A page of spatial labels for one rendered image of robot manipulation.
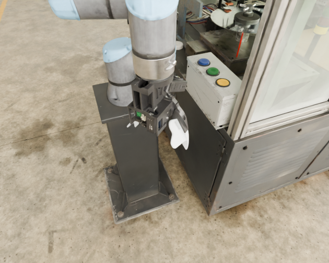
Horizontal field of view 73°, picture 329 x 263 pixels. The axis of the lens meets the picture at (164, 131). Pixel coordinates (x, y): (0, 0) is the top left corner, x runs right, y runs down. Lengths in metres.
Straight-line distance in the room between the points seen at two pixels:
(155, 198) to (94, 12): 1.21
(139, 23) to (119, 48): 0.47
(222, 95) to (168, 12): 0.44
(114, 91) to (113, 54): 0.16
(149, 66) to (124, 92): 0.52
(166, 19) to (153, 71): 0.08
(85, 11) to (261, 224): 1.40
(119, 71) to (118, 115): 0.17
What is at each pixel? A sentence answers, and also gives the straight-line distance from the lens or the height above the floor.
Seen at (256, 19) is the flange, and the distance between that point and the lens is 1.18.
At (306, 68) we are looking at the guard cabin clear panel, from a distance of 0.82.
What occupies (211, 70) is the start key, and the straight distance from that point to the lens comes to 0.84.
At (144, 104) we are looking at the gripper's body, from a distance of 0.43.
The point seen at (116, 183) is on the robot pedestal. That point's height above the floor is 0.01.
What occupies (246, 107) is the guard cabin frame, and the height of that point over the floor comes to 0.90.
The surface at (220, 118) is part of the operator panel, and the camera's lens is 0.80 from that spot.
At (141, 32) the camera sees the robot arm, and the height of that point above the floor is 1.20.
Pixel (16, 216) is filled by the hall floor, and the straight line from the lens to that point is 1.70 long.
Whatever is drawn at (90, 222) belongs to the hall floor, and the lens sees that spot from 1.50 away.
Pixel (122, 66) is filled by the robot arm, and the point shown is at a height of 0.92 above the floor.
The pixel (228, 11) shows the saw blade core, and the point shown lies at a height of 0.95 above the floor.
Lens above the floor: 1.34
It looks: 47 degrees down
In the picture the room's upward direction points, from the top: straight up
